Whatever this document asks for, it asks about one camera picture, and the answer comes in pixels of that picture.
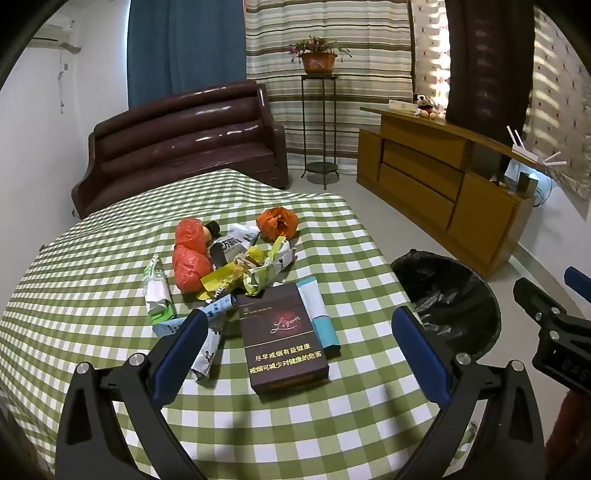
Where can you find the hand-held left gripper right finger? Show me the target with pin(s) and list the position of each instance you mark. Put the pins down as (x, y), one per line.
(422, 360)

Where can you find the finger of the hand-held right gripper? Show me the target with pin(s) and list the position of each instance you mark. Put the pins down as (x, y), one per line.
(531, 295)
(579, 279)

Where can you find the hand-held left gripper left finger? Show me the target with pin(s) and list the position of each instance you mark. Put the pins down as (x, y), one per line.
(182, 350)

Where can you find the light blue wrapper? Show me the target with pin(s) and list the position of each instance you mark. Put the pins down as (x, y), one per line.
(217, 307)

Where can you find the green white wrapper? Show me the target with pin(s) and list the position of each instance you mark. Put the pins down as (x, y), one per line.
(157, 290)

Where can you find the red plastic bag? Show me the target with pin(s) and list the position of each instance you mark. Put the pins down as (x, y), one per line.
(189, 233)
(191, 270)

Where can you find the trash bin with black liner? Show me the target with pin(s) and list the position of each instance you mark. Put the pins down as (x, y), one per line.
(443, 277)

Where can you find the dark cigarette box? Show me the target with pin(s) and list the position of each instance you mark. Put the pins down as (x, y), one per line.
(281, 341)

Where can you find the black white snack packet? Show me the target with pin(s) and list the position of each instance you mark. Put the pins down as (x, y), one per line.
(233, 244)

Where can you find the blue white tube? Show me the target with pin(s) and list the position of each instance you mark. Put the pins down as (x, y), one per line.
(314, 304)

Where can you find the yellow green wrapper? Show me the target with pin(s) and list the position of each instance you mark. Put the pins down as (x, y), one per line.
(272, 267)

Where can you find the small drink bottle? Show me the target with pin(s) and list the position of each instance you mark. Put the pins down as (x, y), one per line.
(211, 228)

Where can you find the orange plastic bag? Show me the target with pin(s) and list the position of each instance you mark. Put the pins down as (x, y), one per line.
(277, 221)

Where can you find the person's right forearm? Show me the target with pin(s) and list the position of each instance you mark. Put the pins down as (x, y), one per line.
(572, 434)

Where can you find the small brown box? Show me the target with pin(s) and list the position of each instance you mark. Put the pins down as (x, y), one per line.
(526, 184)

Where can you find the green checked tablecloth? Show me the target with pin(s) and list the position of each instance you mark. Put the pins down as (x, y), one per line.
(115, 258)

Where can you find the white router with antennas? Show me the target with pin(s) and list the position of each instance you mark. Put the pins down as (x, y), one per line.
(526, 154)

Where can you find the wooden cabinet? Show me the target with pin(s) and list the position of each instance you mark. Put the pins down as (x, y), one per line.
(415, 184)

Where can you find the beige patterned curtain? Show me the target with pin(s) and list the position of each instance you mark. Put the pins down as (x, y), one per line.
(554, 92)

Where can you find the black metal plant stand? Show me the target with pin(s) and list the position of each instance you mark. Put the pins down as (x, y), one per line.
(322, 168)

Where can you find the dark brown leather sofa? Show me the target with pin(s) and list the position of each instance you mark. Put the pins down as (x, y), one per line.
(184, 134)

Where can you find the plush toy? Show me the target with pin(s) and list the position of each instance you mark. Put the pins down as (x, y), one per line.
(422, 104)

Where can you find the flat white box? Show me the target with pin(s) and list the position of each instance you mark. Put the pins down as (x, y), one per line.
(401, 106)

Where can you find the dark purple curtain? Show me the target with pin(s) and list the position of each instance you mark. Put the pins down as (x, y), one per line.
(485, 69)

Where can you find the striped curtain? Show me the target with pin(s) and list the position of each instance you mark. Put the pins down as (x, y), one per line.
(369, 55)

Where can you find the blue curtain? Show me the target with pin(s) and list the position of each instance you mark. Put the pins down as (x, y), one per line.
(184, 46)

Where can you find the potted plant in terracotta pot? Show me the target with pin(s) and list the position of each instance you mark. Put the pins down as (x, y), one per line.
(318, 62)

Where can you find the white air conditioner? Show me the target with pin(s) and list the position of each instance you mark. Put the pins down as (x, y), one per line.
(53, 39)

